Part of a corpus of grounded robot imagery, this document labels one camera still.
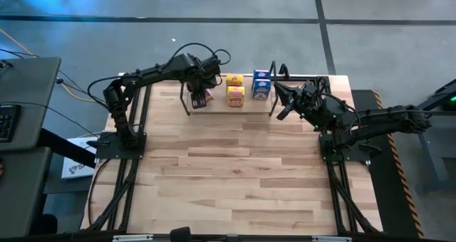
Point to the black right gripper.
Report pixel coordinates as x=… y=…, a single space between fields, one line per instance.
x=310 y=106

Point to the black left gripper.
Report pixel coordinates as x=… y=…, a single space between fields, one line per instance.
x=199 y=83

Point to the yellow Corn Pops cereal box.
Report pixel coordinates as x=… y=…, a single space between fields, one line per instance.
x=234 y=80
x=236 y=97

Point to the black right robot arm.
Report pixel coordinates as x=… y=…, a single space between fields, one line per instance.
x=384 y=119

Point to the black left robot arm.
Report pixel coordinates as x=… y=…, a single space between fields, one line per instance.
x=149 y=73

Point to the black hazard-striped floor mat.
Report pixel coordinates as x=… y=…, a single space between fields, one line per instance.
x=381 y=185

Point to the white cardboard box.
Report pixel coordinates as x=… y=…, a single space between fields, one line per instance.
x=76 y=169

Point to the black desk support bar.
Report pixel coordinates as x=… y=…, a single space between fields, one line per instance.
x=64 y=147

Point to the grey metal stand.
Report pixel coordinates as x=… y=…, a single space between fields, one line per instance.
x=427 y=149

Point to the grey desk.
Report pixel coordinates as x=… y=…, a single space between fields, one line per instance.
x=32 y=92
x=21 y=192

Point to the black keyboard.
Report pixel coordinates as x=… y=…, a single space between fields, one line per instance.
x=9 y=122

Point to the black rounded object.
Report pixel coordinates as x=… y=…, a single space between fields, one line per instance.
x=44 y=224

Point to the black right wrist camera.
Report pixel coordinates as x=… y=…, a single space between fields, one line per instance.
x=310 y=88

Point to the black aluminium rig frame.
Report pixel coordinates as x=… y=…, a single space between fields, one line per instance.
x=147 y=106

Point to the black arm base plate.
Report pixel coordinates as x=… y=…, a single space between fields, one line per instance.
x=107 y=151
x=358 y=156

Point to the silver table bracket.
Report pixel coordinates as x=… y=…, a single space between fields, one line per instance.
x=331 y=239
x=132 y=237

